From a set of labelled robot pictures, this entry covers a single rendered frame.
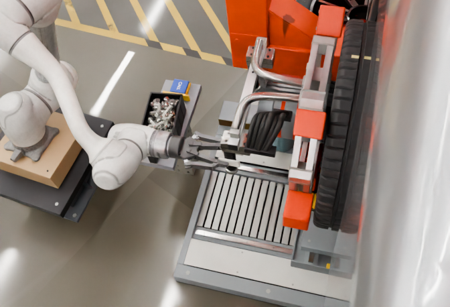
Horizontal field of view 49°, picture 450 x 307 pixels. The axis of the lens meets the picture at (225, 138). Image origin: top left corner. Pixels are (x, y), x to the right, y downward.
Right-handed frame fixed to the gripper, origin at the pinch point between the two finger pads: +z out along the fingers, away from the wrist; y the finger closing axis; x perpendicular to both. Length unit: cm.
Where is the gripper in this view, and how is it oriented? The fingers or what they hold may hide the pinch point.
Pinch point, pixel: (231, 156)
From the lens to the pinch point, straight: 158.8
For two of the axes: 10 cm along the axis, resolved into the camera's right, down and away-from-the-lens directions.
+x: -0.9, -5.2, -8.5
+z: 9.7, 1.6, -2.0
